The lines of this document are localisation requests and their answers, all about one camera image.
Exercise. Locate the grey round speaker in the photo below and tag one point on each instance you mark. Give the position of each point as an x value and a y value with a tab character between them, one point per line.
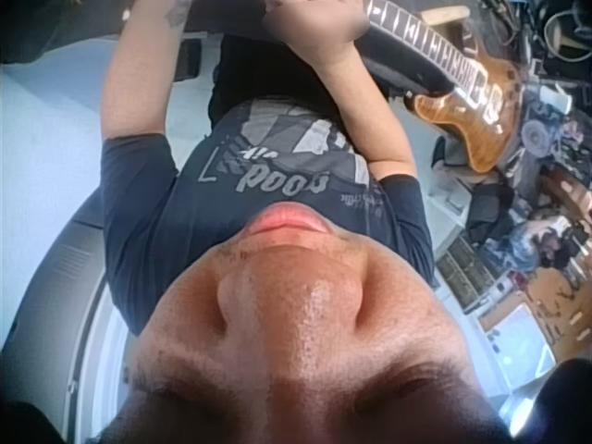
536	134

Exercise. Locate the person's right hand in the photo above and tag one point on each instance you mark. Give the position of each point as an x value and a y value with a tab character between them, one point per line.
314	32

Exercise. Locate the amber flame-top electric guitar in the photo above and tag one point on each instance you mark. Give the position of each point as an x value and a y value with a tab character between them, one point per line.
467	120

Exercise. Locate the white cup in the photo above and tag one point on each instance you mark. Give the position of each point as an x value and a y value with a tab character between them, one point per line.
557	100

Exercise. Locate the grey computer keyboard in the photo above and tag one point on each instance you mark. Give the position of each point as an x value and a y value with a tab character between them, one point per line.
462	273

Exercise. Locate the cluttered wooden desk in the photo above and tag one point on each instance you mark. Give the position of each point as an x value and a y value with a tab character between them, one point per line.
564	287

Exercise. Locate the black rectangular device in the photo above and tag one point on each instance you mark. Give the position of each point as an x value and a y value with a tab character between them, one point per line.
190	57

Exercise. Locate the grey plastic housing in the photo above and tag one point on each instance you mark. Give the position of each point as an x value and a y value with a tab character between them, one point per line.
60	277

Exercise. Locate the person's legs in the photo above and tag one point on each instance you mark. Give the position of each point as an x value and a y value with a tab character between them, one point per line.
240	69

